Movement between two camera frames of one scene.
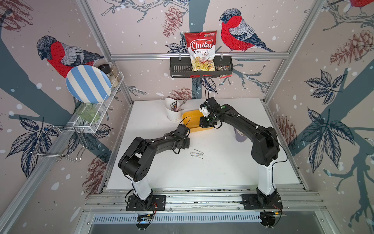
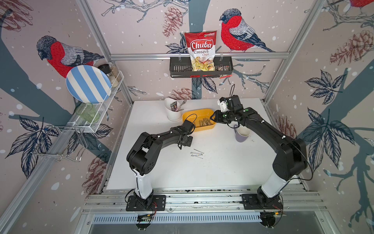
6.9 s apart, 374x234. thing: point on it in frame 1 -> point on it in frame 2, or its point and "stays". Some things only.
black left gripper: x=187 y=142 stays
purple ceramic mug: x=240 y=136 stays
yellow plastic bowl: x=192 y=119 stays
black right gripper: x=202 y=124 -> x=215 y=117
